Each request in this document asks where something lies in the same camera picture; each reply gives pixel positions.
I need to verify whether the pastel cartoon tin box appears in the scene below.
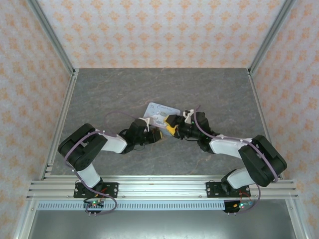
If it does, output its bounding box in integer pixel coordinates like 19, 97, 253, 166
143, 102, 181, 130

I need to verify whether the left controller board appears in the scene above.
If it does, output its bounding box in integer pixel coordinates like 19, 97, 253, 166
83, 198, 106, 215

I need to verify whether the controller board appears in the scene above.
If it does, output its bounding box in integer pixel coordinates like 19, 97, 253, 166
83, 198, 106, 215
223, 199, 255, 215

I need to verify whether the right controller board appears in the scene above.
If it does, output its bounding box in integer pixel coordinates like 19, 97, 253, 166
223, 199, 255, 215

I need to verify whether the grey metal panel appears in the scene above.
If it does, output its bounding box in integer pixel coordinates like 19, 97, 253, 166
14, 199, 306, 239

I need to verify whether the aluminium cross rail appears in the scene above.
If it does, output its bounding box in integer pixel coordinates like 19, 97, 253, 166
25, 175, 299, 200

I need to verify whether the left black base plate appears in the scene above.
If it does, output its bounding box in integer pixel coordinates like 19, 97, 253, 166
73, 182, 119, 199

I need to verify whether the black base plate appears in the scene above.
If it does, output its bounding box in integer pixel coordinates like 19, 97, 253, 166
206, 181, 250, 199
73, 182, 119, 199

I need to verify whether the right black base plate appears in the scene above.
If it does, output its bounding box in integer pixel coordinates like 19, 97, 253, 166
206, 181, 250, 199

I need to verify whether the right aluminium side rail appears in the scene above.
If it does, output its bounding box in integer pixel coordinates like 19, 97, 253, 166
247, 68, 284, 180

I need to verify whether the aluminium side rail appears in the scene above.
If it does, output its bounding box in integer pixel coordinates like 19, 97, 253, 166
247, 68, 284, 180
39, 69, 79, 180

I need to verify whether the grey slotted cable duct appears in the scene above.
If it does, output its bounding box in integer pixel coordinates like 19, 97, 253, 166
37, 201, 226, 211

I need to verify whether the left aluminium side rail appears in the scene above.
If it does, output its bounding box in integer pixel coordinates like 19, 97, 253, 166
39, 69, 79, 180

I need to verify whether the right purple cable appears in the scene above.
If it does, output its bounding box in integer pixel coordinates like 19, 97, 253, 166
194, 105, 279, 215

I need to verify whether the right aluminium corner post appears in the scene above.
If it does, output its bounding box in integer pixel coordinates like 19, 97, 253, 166
247, 0, 298, 76

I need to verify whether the aluminium corner post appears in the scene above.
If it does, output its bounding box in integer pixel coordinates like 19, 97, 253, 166
25, 0, 77, 76
247, 0, 298, 76

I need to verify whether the left aluminium corner post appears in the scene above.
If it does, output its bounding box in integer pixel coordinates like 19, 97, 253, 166
25, 0, 77, 76

